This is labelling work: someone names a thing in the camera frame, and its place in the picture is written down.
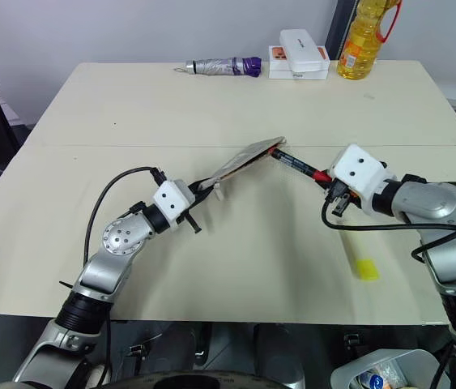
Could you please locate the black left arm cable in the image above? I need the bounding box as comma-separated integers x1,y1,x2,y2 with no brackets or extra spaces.
83,165,168,267

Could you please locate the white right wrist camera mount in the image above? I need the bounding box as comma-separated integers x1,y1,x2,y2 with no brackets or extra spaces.
329,143,398,215

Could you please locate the long plain white box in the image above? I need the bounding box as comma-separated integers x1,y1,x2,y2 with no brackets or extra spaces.
279,28,326,74

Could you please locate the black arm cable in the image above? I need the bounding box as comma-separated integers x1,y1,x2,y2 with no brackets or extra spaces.
321,173,456,265
83,165,168,267

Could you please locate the folded silver purple umbrella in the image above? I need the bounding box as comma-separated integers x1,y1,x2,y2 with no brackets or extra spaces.
173,56,263,79

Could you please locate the yellow cooking oil bottle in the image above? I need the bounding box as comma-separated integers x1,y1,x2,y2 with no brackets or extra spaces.
336,0,406,83

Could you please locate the white box with orange print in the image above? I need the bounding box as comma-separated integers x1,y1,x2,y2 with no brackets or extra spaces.
267,44,331,80

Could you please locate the black round rim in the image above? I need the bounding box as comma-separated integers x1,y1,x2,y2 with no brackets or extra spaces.
104,369,255,389

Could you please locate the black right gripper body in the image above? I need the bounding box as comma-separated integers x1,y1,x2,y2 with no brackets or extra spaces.
326,182,361,216

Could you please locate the yellow highlighter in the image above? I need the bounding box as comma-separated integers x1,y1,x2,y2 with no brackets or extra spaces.
340,232,381,282

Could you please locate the grey plastic bin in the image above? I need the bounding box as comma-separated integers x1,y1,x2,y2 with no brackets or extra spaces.
330,347,452,389

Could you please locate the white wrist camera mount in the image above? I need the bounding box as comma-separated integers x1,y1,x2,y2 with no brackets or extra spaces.
329,143,398,215
152,181,195,233

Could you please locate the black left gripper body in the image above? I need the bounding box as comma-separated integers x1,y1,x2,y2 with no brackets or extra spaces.
185,182,209,214

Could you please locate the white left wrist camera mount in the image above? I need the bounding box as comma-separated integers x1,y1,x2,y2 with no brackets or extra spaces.
152,181,195,233

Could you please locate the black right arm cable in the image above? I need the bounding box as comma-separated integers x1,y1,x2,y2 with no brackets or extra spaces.
321,173,456,265

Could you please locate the dark vertical post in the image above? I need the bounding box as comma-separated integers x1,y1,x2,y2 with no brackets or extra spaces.
324,0,353,62

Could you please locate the black marker with red cap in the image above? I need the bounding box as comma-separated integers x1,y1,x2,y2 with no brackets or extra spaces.
269,147,333,184

